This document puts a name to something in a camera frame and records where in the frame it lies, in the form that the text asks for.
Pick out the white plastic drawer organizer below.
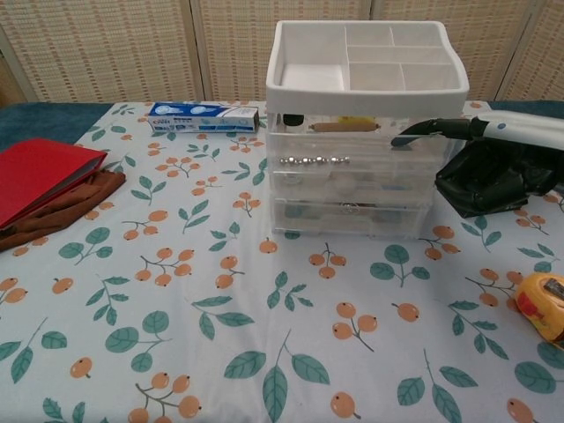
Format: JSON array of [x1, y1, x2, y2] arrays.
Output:
[[265, 19, 469, 241]]

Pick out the brown cloth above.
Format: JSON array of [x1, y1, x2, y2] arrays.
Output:
[[0, 169, 127, 253]]

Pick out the yellow tape measure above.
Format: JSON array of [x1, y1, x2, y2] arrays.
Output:
[[514, 271, 564, 345]]

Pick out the blue white toothpaste box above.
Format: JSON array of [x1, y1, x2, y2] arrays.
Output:
[[148, 101, 260, 135]]

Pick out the floral printed tablecloth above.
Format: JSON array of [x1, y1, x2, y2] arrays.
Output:
[[0, 100, 564, 423]]

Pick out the red spiral notebook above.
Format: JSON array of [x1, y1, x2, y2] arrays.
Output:
[[0, 137, 109, 230]]

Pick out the clear plastic bag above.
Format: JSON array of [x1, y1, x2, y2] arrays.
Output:
[[266, 109, 456, 174]]

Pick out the woven bamboo folding screen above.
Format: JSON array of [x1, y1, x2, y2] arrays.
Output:
[[0, 0, 564, 106]]

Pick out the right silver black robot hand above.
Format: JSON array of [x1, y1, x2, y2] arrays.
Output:
[[390, 109, 564, 153]]

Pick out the transparent drawer with clear knob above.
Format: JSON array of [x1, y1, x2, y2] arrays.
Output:
[[272, 196, 431, 240]]

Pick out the black cardboard box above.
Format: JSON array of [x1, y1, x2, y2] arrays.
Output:
[[434, 139, 564, 219]]

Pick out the silver bead chain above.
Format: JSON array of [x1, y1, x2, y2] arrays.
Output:
[[277, 154, 352, 167]]

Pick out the transparent drawer with white knob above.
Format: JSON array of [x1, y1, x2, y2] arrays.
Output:
[[270, 169, 438, 204]]

